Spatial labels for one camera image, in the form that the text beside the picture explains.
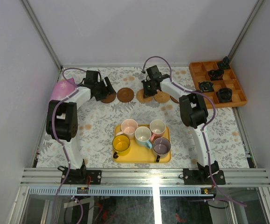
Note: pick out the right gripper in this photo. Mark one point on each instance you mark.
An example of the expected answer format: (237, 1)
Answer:
(147, 94)

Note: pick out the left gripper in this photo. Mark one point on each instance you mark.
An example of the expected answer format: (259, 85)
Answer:
(104, 90)

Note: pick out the woven rattan coaster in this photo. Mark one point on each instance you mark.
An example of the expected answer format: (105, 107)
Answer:
(140, 97)
(162, 97)

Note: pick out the dark wooden coaster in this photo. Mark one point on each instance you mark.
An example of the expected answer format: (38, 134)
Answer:
(125, 95)

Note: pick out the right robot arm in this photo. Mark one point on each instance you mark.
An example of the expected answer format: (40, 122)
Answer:
(193, 112)

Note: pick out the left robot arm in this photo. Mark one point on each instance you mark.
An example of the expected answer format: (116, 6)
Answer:
(67, 97)

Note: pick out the floral tablecloth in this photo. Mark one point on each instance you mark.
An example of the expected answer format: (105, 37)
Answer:
(97, 121)

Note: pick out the light pink mug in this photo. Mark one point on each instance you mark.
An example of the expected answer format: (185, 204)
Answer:
(128, 128)

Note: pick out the light blue mug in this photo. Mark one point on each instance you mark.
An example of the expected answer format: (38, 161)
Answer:
(143, 136)

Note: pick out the pink snowflake cloth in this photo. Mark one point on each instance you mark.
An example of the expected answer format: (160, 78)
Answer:
(63, 89)

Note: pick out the yellow mug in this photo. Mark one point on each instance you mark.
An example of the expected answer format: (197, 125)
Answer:
(121, 146)

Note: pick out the purple mug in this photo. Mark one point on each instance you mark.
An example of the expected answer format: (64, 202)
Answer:
(161, 148)

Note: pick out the orange compartment box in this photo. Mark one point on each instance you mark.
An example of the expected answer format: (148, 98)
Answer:
(199, 73)

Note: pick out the black item in box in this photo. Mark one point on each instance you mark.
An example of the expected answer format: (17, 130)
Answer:
(215, 75)
(206, 86)
(224, 95)

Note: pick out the black item on box corner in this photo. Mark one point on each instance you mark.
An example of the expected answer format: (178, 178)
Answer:
(224, 64)

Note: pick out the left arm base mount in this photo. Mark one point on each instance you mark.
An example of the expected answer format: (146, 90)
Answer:
(83, 176)

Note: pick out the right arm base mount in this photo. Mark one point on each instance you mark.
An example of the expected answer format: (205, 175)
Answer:
(201, 176)

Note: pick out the aluminium frame rail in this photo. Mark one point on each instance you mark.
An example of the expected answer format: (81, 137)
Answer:
(234, 177)

